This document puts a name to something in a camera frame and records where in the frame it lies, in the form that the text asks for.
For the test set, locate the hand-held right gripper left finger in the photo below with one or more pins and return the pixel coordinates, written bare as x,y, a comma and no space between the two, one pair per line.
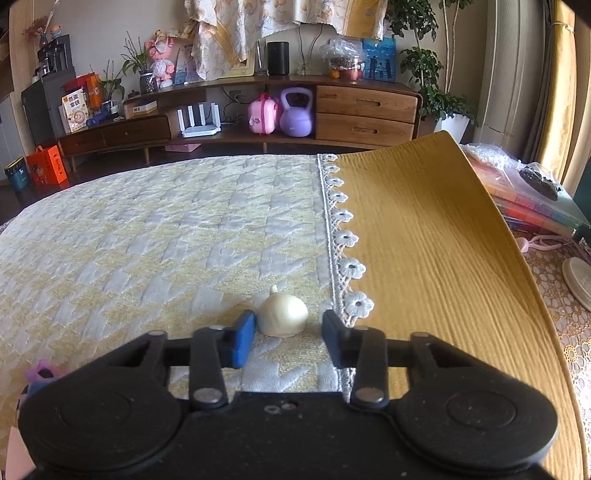
244,339

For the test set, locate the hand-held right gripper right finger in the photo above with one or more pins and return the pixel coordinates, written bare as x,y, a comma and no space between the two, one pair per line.
330,339

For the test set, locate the white garlic bulb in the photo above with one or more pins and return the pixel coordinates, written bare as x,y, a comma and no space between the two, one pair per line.
281,316

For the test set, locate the flat pink box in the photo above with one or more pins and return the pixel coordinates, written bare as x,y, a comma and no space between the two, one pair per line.
182,147

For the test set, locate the white router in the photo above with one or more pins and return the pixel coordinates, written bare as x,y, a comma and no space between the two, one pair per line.
201,122

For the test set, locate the purple kettlebell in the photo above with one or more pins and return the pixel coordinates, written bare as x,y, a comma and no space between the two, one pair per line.
296,117

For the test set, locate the pink toy suitcase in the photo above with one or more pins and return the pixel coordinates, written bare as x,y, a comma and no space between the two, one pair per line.
263,115

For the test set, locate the wooden TV cabinet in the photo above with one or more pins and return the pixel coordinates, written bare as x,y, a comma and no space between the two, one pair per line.
360,115

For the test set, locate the lace patterned tablecloth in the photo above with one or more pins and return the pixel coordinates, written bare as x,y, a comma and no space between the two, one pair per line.
568,332

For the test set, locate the stack of books in plastic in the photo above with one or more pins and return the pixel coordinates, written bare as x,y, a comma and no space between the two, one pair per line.
521,194

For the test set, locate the white plant pot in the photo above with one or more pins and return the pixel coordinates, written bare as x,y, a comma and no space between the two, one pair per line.
455,125

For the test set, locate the flat cardboard box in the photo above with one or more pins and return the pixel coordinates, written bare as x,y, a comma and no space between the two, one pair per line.
138,108

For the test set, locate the white round disc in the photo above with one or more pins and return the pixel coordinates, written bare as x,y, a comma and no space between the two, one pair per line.
579,281

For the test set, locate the dark lumpy object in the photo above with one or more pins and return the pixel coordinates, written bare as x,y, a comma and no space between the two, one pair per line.
540,181

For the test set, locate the orange gift box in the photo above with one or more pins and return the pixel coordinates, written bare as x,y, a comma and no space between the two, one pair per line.
46,165

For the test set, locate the plant in striped pot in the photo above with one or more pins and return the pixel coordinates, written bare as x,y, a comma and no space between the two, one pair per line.
147,81

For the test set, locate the plastic bag of fruit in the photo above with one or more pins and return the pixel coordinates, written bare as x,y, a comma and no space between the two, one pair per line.
344,60

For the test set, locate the small plant in blue pot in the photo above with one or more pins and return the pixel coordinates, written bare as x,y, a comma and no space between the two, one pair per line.
108,94

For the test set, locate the teal bucket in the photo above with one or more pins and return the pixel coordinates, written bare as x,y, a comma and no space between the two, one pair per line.
17,175

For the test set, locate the pink picture card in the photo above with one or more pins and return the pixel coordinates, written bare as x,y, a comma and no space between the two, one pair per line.
187,64

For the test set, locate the clear glass vase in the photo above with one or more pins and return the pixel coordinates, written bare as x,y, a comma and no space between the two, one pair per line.
262,57

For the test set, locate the black cylinder speaker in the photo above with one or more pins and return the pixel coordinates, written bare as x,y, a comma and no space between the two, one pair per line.
278,57

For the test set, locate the blue picture box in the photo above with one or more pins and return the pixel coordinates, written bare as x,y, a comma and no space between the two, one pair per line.
379,60

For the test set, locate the cereal box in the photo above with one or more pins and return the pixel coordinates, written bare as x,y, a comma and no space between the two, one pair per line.
74,110

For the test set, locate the tall green potted plant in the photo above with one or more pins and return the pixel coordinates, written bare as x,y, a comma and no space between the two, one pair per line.
425,69

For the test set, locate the pink doll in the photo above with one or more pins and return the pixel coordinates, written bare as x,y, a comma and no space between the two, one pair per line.
161,62

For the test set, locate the orange paper bag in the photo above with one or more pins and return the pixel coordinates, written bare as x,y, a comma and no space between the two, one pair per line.
90,90

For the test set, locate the black mini fridge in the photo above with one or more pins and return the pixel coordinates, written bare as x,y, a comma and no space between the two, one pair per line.
44,110

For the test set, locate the floral cover cloth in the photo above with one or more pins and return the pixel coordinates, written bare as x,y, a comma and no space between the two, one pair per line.
258,23

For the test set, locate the black coffee machine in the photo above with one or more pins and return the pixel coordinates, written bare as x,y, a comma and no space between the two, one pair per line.
53,55

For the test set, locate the small figurine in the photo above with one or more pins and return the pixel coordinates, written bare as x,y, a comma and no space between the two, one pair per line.
55,31

